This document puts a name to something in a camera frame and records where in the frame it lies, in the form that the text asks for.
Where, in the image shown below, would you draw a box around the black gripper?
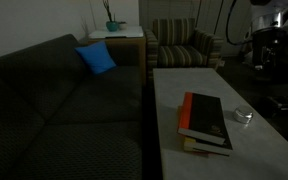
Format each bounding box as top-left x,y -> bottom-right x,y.
252,27 -> 285,71

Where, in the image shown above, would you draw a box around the black object on floor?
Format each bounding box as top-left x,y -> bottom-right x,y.
266,94 -> 288,113

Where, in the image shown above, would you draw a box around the pale closet doors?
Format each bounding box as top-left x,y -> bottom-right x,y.
197,0 -> 253,57

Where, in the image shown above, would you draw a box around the silver tin base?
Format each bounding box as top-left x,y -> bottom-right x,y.
233,112 -> 254,125

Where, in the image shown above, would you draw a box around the striped armchair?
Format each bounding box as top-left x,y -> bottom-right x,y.
144,17 -> 225,72

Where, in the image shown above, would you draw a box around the black book with orange spine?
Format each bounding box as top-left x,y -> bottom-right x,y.
177,91 -> 228,146

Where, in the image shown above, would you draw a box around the window blinds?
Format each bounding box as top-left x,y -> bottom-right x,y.
138,0 -> 202,31

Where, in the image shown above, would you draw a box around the yellow orange book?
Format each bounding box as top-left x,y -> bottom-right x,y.
176,105 -> 218,158

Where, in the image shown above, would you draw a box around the wooden side table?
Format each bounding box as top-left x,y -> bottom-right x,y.
78,35 -> 147,86

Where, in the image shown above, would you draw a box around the small white pot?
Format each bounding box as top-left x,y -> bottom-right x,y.
117,21 -> 128,31

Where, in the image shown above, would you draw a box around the teal plant pot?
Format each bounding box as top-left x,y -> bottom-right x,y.
105,20 -> 120,33

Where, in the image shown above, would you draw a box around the dark green plant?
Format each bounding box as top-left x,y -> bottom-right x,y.
101,0 -> 116,23

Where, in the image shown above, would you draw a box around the blue cushion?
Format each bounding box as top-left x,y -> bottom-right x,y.
74,40 -> 118,76

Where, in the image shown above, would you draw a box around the dark grey sofa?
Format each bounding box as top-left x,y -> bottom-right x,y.
0,33 -> 144,180

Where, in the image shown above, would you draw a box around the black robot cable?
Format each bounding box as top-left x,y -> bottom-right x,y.
225,0 -> 253,46

